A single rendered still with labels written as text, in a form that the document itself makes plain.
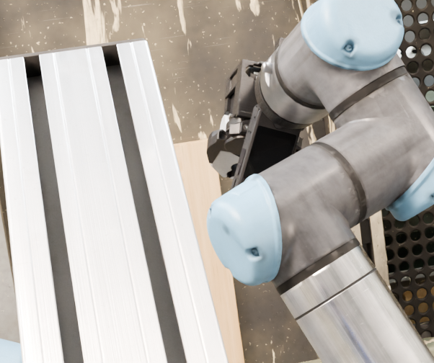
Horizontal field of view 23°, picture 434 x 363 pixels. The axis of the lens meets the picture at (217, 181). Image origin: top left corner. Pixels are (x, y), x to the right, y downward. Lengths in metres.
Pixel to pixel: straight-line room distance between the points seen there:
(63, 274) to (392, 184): 0.39
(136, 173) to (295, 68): 0.36
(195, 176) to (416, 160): 0.88
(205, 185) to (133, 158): 1.14
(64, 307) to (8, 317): 1.20
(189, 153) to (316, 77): 0.83
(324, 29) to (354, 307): 0.22
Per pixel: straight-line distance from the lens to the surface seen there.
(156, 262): 0.52
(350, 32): 0.84
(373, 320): 0.79
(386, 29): 0.86
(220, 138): 1.04
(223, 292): 1.75
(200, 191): 1.70
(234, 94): 1.07
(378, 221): 1.73
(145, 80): 0.59
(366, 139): 0.84
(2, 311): 1.70
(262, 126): 0.99
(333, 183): 0.81
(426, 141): 0.86
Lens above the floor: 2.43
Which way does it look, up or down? 48 degrees down
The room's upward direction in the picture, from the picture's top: straight up
